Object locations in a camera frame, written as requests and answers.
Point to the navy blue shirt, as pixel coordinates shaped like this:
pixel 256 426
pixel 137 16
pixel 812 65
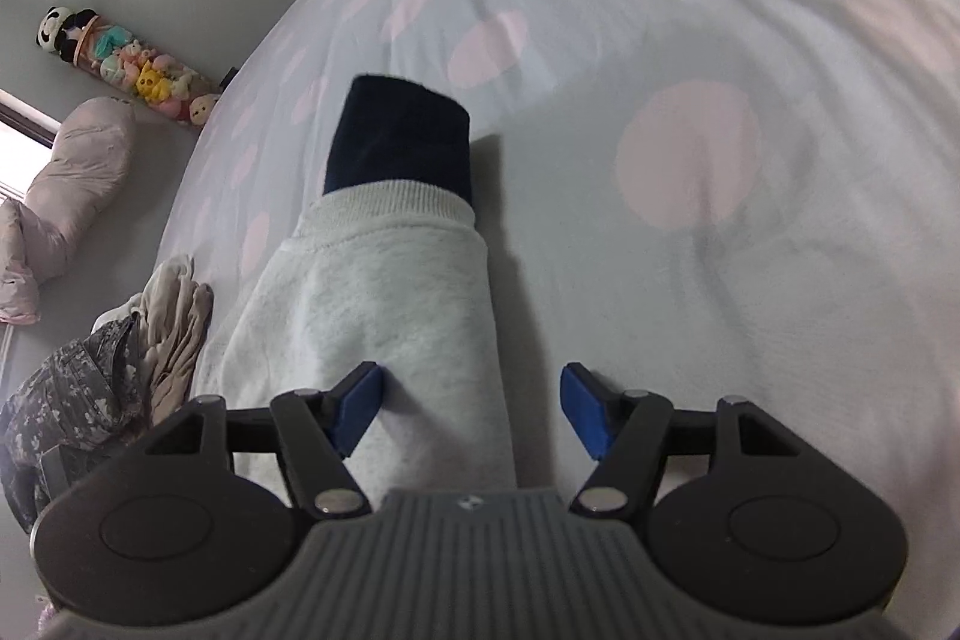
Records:
pixel 397 138

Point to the cream garment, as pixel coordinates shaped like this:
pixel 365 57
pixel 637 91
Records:
pixel 169 280

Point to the hanging stuffed toy holder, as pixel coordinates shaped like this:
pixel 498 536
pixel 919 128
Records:
pixel 142 70

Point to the beige garment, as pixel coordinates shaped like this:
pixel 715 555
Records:
pixel 180 347

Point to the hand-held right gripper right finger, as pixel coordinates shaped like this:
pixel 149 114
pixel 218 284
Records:
pixel 585 411

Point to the polka dot bed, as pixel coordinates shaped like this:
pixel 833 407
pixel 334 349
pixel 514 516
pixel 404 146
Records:
pixel 675 48

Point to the white sweatshirt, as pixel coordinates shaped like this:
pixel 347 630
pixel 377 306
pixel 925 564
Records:
pixel 390 310

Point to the camouflage pants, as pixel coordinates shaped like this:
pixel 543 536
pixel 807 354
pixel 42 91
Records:
pixel 67 400

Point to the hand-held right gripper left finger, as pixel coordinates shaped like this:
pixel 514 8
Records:
pixel 360 407

